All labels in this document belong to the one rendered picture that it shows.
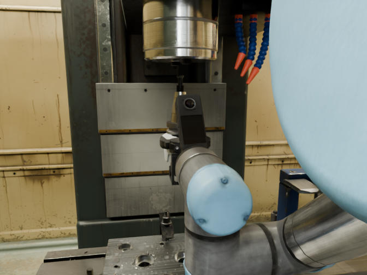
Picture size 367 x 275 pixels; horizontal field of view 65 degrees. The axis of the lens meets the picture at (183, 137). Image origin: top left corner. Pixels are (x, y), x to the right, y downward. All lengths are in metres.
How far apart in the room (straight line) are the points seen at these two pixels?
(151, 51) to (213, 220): 0.37
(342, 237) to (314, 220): 0.04
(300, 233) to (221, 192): 0.11
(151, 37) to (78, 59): 0.57
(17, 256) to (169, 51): 1.38
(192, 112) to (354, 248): 0.31
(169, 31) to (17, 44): 1.08
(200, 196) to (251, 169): 1.34
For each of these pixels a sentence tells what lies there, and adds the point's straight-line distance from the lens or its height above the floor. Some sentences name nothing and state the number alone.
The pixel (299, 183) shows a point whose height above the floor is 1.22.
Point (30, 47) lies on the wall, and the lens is 1.54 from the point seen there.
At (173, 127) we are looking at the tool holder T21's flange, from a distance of 0.62.
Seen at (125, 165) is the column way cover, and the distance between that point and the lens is 1.11.
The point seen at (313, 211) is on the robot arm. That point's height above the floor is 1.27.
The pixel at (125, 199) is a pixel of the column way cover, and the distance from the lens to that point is 1.16.
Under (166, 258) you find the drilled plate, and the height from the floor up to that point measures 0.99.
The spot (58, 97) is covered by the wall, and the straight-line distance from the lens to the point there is 1.51.
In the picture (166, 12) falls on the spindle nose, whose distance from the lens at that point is 0.58.
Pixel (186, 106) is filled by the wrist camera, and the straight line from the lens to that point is 0.51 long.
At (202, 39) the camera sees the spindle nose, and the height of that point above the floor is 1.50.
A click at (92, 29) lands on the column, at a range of 1.13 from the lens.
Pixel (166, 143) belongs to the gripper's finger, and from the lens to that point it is 0.55.
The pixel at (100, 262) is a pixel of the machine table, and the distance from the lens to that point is 0.95.
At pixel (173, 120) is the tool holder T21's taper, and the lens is 0.63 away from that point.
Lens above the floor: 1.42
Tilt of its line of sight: 11 degrees down
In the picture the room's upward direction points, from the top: straight up
